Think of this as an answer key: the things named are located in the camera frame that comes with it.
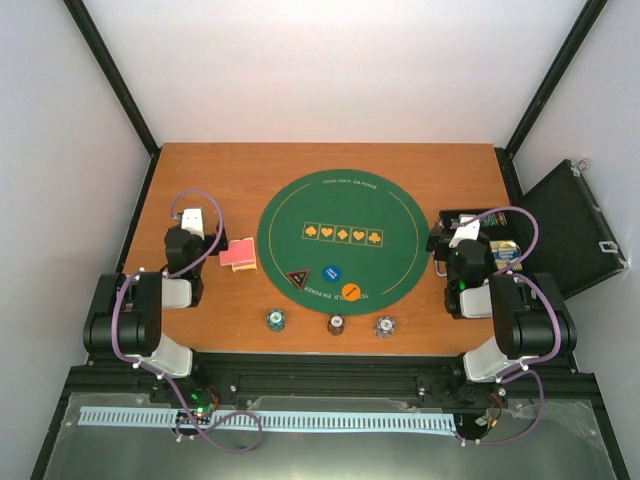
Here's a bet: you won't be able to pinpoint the blue round blind button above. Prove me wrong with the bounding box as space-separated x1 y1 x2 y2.
322 265 342 283

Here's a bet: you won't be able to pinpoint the black triangular dealer button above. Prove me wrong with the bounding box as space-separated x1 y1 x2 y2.
286 269 311 291

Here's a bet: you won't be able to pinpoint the orange round blind button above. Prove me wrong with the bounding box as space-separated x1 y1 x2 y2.
341 283 361 302

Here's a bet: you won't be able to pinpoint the teal poker chip stack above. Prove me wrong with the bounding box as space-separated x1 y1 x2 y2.
266 309 286 332

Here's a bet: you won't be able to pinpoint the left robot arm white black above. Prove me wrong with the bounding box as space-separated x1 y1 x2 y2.
83 208 228 378

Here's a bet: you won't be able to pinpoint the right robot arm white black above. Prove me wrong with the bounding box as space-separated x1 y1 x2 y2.
426 206 577 384

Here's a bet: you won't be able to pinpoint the round green poker mat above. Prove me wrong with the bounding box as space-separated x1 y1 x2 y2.
256 169 430 316

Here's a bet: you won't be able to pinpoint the red playing card deck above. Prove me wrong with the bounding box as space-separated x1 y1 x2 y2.
219 237 256 268

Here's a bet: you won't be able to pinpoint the brown poker chip stack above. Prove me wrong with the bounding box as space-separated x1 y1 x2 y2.
327 315 345 336

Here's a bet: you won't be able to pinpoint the orange card box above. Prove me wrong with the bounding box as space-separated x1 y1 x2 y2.
232 262 257 272

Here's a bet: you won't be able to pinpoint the blue white chip stack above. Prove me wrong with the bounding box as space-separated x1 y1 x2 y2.
374 316 395 338

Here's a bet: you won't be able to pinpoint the chips row in case top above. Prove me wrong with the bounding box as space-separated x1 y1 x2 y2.
480 212 508 228

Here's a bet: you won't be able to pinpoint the blue white chips in case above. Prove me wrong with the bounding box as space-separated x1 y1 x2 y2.
490 240 522 271

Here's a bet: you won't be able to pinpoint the black poker case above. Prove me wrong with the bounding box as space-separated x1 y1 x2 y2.
427 159 629 299

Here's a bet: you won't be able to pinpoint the metal front plate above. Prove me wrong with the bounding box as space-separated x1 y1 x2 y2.
39 394 628 479

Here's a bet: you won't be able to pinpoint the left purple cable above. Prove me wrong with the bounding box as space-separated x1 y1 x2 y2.
110 189 264 455

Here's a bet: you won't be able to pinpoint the purple cable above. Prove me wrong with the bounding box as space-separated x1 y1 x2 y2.
449 205 561 447
110 189 264 455

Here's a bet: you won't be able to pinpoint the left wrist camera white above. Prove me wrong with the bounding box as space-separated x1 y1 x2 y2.
180 208 205 239

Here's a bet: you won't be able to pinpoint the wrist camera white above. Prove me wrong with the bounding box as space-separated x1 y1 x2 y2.
448 214 480 249
180 208 205 239

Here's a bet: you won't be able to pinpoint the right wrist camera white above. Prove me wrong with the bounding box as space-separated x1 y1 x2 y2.
448 214 480 249

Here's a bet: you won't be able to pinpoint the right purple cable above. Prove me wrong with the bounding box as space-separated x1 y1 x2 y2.
449 205 561 447

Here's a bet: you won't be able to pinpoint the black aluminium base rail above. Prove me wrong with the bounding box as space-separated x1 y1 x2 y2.
64 350 599 406

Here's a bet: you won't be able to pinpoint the left black frame post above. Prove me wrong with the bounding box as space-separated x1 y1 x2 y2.
63 0 161 163

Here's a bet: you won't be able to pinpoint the black frame post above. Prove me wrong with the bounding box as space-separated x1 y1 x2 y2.
63 0 161 163
504 0 608 160

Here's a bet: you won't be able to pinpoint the light blue cable duct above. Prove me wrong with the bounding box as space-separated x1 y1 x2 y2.
77 406 456 436

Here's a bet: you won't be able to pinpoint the right black frame post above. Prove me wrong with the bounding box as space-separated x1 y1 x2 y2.
504 0 608 160

